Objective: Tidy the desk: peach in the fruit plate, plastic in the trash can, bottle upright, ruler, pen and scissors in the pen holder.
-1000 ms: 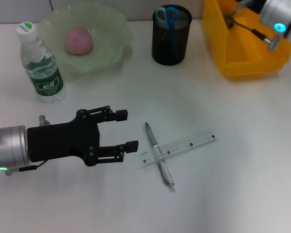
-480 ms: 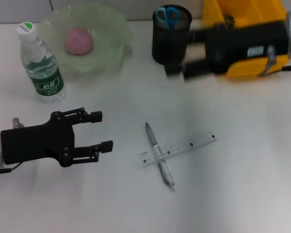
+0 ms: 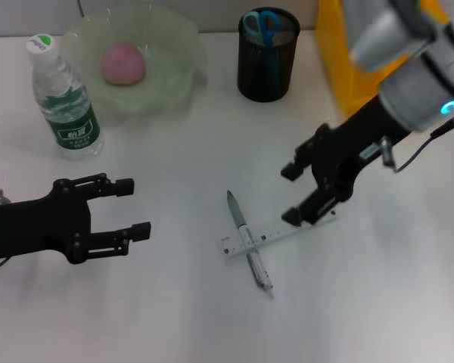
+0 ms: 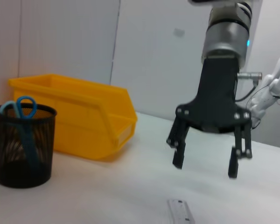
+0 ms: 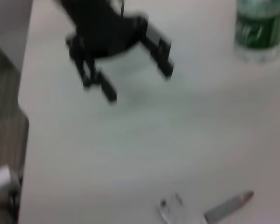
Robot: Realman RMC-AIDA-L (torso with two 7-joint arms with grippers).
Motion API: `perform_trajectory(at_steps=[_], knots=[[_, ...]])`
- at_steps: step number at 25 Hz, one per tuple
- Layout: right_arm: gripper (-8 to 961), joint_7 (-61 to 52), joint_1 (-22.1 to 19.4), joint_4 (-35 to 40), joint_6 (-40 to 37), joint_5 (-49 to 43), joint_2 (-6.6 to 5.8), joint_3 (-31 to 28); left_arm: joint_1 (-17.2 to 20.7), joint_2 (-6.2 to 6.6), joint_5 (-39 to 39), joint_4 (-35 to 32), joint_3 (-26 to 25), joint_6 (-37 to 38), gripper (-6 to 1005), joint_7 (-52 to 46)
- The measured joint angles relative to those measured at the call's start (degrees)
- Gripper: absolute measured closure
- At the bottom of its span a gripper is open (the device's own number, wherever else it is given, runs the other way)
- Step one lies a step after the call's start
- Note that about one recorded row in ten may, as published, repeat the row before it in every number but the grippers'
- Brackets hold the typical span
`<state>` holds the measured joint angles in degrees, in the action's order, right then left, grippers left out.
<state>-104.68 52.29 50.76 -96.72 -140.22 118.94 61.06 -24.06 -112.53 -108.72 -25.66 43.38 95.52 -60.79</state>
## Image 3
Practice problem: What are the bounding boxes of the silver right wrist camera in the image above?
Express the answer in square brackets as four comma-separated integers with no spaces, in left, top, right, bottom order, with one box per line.
[344,0,440,71]

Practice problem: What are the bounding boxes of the pink peach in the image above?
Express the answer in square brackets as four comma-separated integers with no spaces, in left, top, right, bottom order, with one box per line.
[100,42,145,87]

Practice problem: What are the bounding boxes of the right gripper silver connector plug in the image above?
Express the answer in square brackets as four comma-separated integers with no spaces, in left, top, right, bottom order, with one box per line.
[359,136,395,169]

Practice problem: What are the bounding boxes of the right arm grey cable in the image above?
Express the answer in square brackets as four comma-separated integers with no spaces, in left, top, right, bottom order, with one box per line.
[393,111,454,175]

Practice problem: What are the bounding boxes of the clear plastic ruler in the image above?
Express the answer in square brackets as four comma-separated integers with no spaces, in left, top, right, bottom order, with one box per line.
[216,211,337,268]

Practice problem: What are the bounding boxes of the grey white pen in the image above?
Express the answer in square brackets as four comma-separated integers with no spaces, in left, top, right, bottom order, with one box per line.
[225,190,275,300]

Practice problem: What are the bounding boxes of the green label water bottle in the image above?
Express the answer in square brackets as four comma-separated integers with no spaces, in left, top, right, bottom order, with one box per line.
[25,33,105,162]

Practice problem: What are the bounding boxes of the yellow plastic storage bin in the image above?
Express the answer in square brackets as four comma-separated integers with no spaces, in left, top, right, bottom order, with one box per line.
[315,0,452,119]

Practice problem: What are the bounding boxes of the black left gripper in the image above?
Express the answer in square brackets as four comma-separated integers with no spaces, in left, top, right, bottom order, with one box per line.
[0,172,152,265]

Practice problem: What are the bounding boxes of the blue scissors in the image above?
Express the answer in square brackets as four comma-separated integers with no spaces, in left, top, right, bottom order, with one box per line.
[242,10,282,49]

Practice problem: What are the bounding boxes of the black mesh pen holder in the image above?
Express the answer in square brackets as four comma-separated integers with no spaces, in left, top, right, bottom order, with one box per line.
[237,7,301,102]

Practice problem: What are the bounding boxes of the green translucent fruit bowl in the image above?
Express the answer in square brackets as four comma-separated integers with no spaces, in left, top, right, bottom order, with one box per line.
[62,3,209,119]

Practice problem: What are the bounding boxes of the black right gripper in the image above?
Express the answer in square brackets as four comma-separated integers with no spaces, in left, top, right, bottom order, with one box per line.
[281,95,414,228]

